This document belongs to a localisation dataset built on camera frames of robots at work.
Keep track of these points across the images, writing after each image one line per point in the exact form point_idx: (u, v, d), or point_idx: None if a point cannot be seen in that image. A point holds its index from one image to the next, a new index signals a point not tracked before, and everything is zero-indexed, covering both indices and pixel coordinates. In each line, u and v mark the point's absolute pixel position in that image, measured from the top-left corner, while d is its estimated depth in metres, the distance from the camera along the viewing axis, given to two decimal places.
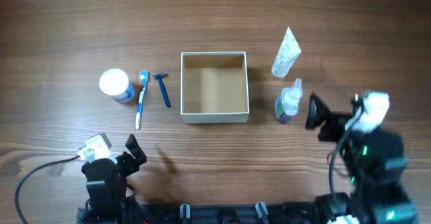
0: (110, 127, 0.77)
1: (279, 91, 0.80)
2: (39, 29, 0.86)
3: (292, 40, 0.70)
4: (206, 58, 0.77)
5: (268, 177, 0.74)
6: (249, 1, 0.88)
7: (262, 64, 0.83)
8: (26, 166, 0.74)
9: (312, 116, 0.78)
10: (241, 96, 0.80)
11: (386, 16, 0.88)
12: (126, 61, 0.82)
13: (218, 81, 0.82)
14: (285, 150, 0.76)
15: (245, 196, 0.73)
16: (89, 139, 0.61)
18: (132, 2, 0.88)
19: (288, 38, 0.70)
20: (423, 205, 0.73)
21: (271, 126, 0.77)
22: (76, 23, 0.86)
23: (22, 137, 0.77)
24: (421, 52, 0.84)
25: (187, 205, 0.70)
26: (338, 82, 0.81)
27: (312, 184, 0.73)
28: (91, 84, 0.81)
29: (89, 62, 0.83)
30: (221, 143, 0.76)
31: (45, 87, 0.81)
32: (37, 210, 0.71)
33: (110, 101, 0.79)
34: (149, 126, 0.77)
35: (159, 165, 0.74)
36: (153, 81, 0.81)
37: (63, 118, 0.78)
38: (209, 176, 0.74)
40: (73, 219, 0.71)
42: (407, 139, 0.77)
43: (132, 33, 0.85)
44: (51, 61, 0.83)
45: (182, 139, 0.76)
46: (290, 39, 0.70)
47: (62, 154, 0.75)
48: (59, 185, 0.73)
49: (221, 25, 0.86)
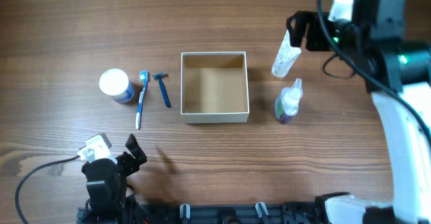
0: (110, 127, 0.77)
1: (279, 91, 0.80)
2: (39, 29, 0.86)
3: None
4: (206, 58, 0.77)
5: (268, 176, 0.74)
6: (249, 1, 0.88)
7: (262, 64, 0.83)
8: (26, 165, 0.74)
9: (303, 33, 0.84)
10: (241, 96, 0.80)
11: None
12: (126, 61, 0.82)
13: (218, 80, 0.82)
14: (285, 150, 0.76)
15: (245, 195, 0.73)
16: (89, 139, 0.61)
18: (132, 2, 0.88)
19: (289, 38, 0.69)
20: None
21: (271, 126, 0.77)
22: (76, 23, 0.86)
23: (22, 137, 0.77)
24: None
25: (187, 205, 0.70)
26: (338, 81, 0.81)
27: (312, 184, 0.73)
28: (91, 84, 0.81)
29: (89, 62, 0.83)
30: (221, 143, 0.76)
31: (45, 87, 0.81)
32: (37, 210, 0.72)
33: (110, 101, 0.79)
34: (149, 126, 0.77)
35: (159, 165, 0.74)
36: (153, 81, 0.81)
37: (63, 118, 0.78)
38: (209, 175, 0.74)
40: (73, 219, 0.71)
42: None
43: (132, 33, 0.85)
44: (51, 61, 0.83)
45: (182, 139, 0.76)
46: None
47: (62, 154, 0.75)
48: (59, 185, 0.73)
49: (221, 25, 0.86)
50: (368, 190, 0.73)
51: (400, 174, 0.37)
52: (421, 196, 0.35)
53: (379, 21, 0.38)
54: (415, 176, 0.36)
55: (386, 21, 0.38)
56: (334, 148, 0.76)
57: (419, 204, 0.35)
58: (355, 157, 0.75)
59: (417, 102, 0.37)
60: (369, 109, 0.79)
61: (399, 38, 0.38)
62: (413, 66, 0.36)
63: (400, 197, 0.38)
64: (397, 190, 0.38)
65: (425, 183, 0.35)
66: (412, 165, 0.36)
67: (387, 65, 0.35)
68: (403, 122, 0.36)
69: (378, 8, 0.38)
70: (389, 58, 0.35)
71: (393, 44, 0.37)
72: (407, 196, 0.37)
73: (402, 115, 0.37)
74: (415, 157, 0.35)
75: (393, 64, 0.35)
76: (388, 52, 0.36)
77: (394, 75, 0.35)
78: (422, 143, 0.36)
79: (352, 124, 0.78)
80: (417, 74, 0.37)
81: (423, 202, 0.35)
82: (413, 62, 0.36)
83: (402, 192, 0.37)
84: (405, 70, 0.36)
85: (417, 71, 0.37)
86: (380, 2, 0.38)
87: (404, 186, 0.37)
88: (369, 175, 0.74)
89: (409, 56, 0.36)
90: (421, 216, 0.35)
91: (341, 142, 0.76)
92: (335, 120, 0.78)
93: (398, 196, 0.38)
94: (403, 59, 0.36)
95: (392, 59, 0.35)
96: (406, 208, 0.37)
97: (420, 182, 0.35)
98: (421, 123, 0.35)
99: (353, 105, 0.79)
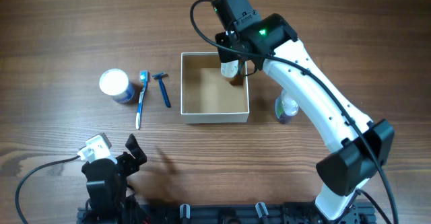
0: (110, 127, 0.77)
1: (279, 92, 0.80)
2: (38, 29, 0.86)
3: None
4: (206, 58, 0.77)
5: (268, 177, 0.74)
6: (249, 1, 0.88)
7: None
8: (26, 165, 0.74)
9: (315, 4, 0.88)
10: (241, 95, 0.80)
11: (385, 16, 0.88)
12: (126, 61, 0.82)
13: (217, 81, 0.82)
14: (285, 150, 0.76)
15: (245, 196, 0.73)
16: (89, 139, 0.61)
18: (133, 2, 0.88)
19: None
20: (423, 205, 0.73)
21: (271, 126, 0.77)
22: (76, 23, 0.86)
23: (22, 137, 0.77)
24: (420, 52, 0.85)
25: (187, 205, 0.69)
26: (338, 83, 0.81)
27: (312, 184, 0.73)
28: (91, 84, 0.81)
29: (89, 62, 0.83)
30: (220, 143, 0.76)
31: (45, 87, 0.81)
32: (38, 210, 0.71)
33: (110, 101, 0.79)
34: (149, 126, 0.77)
35: (159, 165, 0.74)
36: (153, 81, 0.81)
37: (63, 118, 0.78)
38: (209, 175, 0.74)
40: (73, 220, 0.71)
42: (407, 140, 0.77)
43: (132, 33, 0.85)
44: (51, 61, 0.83)
45: (182, 139, 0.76)
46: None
47: (62, 154, 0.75)
48: (59, 186, 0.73)
49: (221, 25, 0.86)
50: (368, 190, 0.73)
51: (313, 116, 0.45)
52: (334, 123, 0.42)
53: (237, 17, 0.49)
54: (319, 111, 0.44)
55: (242, 13, 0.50)
56: None
57: (336, 132, 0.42)
58: None
59: (293, 53, 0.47)
60: (369, 110, 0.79)
61: (256, 19, 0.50)
62: (276, 31, 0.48)
63: (322, 133, 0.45)
64: (320, 132, 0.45)
65: (329, 112, 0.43)
66: (313, 104, 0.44)
67: (254, 42, 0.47)
68: (288, 74, 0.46)
69: (230, 10, 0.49)
70: (254, 38, 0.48)
71: (253, 27, 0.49)
72: (326, 130, 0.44)
73: (284, 68, 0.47)
74: (308, 92, 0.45)
75: (258, 40, 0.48)
76: (250, 34, 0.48)
77: (264, 46, 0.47)
78: (308, 81, 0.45)
79: None
80: (284, 35, 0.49)
81: (338, 127, 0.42)
82: (273, 28, 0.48)
83: (322, 128, 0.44)
84: (269, 38, 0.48)
85: (281, 33, 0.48)
86: (229, 7, 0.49)
87: (320, 124, 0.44)
88: None
89: (269, 29, 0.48)
90: (341, 140, 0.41)
91: None
92: None
93: (324, 136, 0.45)
94: (264, 31, 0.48)
95: (254, 38, 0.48)
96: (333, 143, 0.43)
97: (325, 113, 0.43)
98: (297, 66, 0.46)
99: None
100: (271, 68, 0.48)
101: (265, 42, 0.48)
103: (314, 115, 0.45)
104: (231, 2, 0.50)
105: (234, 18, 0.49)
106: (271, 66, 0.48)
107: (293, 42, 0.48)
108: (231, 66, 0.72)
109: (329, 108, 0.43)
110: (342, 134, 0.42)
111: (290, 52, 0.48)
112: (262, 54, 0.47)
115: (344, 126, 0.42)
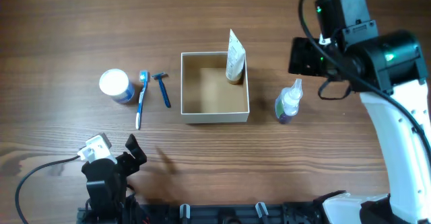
0: (110, 127, 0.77)
1: (279, 92, 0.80)
2: (38, 29, 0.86)
3: (236, 41, 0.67)
4: (206, 58, 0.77)
5: (268, 177, 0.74)
6: (249, 1, 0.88)
7: (262, 65, 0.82)
8: (26, 166, 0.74)
9: None
10: (241, 96, 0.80)
11: (386, 16, 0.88)
12: (126, 61, 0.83)
13: (218, 81, 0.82)
14: (285, 150, 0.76)
15: (245, 195, 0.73)
16: (89, 139, 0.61)
18: (133, 2, 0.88)
19: (232, 40, 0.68)
20: None
21: (271, 126, 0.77)
22: (76, 23, 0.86)
23: (22, 137, 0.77)
24: (420, 52, 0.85)
25: (187, 205, 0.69)
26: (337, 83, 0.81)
27: (312, 184, 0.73)
28: (91, 84, 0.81)
29: (89, 62, 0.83)
30: (221, 143, 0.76)
31: (45, 87, 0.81)
32: (38, 210, 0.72)
33: (110, 101, 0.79)
34: (149, 126, 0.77)
35: (159, 165, 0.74)
36: (153, 81, 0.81)
37: (63, 118, 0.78)
38: (209, 175, 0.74)
40: (73, 220, 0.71)
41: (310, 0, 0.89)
42: None
43: (132, 33, 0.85)
44: (51, 61, 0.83)
45: (182, 139, 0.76)
46: (235, 41, 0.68)
47: (62, 155, 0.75)
48: (60, 186, 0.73)
49: (221, 25, 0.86)
50: (368, 190, 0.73)
51: (399, 171, 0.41)
52: (421, 198, 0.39)
53: (349, 23, 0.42)
54: (413, 177, 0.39)
55: (355, 21, 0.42)
56: (333, 149, 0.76)
57: (419, 206, 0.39)
58: (355, 157, 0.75)
59: (412, 101, 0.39)
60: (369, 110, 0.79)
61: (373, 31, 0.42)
62: (403, 54, 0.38)
63: (397, 192, 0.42)
64: (396, 188, 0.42)
65: (422, 184, 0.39)
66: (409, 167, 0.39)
67: (372, 60, 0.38)
68: (397, 124, 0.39)
69: (342, 11, 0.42)
70: (373, 56, 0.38)
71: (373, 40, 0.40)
72: (405, 196, 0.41)
73: (396, 116, 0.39)
74: (411, 153, 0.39)
75: (379, 58, 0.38)
76: (370, 50, 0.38)
77: (382, 72, 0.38)
78: (417, 142, 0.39)
79: (351, 124, 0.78)
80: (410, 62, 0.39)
81: (423, 202, 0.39)
82: (400, 50, 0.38)
83: (401, 191, 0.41)
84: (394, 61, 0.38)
85: (409, 58, 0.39)
86: (342, 8, 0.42)
87: (403, 185, 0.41)
88: (368, 176, 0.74)
89: (394, 50, 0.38)
90: (420, 216, 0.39)
91: (341, 142, 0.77)
92: (335, 121, 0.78)
93: (396, 190, 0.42)
94: (389, 52, 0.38)
95: (375, 55, 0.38)
96: (405, 208, 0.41)
97: (417, 184, 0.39)
98: (415, 124, 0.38)
99: (353, 106, 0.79)
100: (375, 103, 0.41)
101: (386, 65, 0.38)
103: (400, 172, 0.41)
104: (345, 3, 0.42)
105: (345, 24, 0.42)
106: (376, 101, 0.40)
107: (417, 84, 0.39)
108: (238, 70, 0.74)
109: (425, 181, 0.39)
110: (423, 212, 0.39)
111: (409, 98, 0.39)
112: (376, 79, 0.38)
115: (430, 208, 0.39)
